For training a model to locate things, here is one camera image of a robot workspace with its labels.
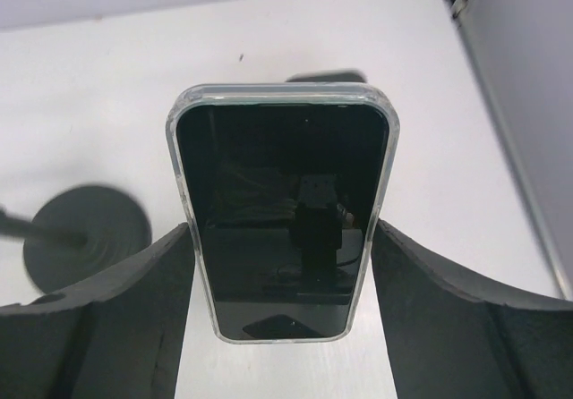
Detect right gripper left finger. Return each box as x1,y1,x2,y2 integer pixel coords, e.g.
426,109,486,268
1,224,195,398

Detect phone with clear case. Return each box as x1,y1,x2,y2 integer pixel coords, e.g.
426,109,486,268
166,81,400,344

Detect right aluminium frame post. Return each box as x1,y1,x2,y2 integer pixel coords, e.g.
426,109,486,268
446,0,572,299

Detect brown base phone stand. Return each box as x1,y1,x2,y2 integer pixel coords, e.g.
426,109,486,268
286,69,367,83

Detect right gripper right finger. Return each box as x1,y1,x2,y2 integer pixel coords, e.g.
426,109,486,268
372,221,572,398

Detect black clamp phone stand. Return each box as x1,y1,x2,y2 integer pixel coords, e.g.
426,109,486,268
1,184,152,294

